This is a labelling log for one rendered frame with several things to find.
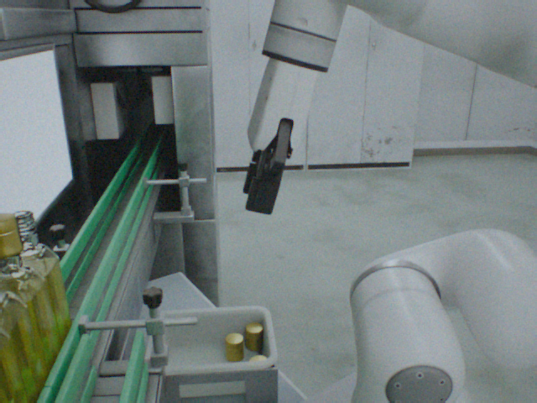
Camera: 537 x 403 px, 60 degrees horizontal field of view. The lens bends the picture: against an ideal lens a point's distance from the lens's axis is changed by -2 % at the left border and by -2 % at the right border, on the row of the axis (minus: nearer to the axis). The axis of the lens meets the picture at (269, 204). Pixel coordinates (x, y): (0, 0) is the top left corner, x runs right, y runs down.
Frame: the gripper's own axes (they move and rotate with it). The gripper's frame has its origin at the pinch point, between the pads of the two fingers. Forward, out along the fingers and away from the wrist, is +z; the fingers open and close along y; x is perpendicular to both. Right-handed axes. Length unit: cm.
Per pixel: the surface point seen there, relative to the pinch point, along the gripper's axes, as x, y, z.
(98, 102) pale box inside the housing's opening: -40, -102, 17
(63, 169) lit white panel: -37, -58, 25
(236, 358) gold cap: 7.2, -18.1, 39.4
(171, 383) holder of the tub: -4.1, -9.0, 39.1
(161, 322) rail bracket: -7.9, -4.8, 24.5
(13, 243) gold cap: -26.4, 2.4, 11.8
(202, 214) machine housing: 0, -90, 42
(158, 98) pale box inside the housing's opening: -22, -100, 11
